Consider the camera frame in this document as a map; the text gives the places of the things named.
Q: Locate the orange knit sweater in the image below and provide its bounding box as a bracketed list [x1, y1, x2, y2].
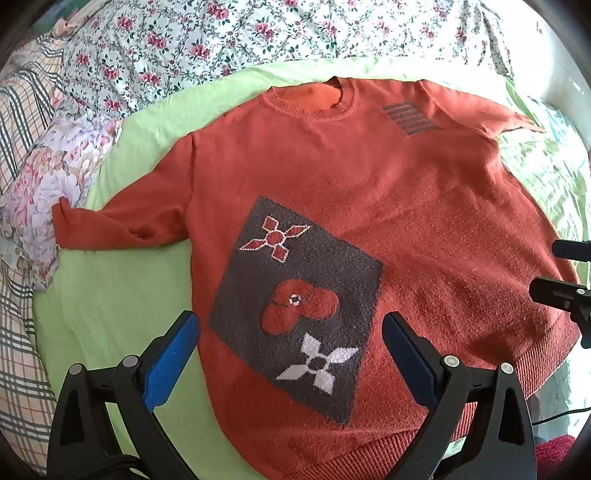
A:
[52, 78, 579, 479]

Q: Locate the dark red fuzzy cloth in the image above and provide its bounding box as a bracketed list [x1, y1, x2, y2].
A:
[535, 435, 575, 479]

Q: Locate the pink peony floral pillow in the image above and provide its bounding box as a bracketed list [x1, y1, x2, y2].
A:
[1, 115, 122, 291]

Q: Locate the plaid checked bed cover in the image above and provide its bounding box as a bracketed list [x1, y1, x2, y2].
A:
[0, 34, 66, 476]

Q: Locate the white rose-print floral quilt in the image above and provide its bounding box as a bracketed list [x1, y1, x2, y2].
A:
[61, 1, 513, 118]

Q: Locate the thin black cable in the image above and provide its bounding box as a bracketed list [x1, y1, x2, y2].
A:
[530, 406, 591, 426]

